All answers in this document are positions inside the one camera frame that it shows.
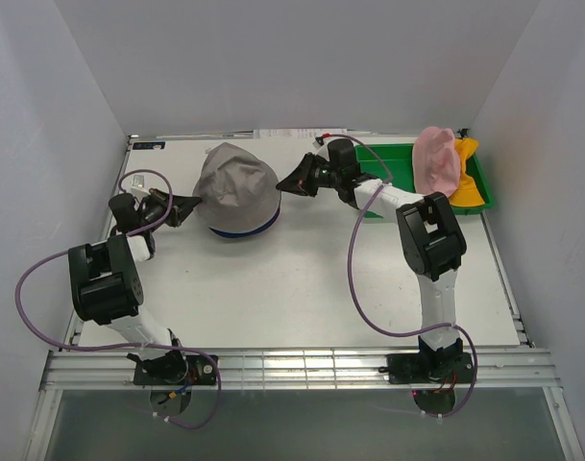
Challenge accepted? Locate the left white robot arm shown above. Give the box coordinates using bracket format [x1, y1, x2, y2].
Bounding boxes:
[68, 188, 202, 384]

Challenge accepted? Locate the grey bucket hat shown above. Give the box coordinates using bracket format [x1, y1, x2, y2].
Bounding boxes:
[192, 142, 281, 239]

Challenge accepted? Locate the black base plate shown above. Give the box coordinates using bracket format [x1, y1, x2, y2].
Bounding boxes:
[378, 352, 475, 384]
[132, 355, 217, 387]

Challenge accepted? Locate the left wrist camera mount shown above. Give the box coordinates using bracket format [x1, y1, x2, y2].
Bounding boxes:
[130, 174, 149, 200]

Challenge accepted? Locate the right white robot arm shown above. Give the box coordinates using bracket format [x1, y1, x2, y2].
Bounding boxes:
[277, 134, 467, 383]

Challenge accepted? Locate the pink bucket hat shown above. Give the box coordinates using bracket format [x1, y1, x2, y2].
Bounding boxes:
[412, 127, 461, 197]

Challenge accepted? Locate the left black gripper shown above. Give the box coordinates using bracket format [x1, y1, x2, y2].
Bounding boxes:
[138, 188, 201, 232]

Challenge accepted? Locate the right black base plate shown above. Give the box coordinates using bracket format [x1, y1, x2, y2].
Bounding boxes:
[378, 352, 475, 384]

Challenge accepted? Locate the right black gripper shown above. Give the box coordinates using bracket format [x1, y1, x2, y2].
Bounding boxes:
[277, 153, 341, 199]

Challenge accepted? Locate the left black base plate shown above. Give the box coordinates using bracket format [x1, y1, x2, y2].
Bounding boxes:
[132, 355, 217, 387]

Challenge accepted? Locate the blue bucket hat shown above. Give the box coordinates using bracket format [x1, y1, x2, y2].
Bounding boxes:
[208, 204, 280, 239]

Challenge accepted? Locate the yellow bucket hat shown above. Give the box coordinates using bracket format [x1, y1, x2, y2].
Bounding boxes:
[450, 137, 485, 207]

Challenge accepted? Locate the aluminium rail frame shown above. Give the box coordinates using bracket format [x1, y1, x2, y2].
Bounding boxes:
[25, 129, 585, 461]

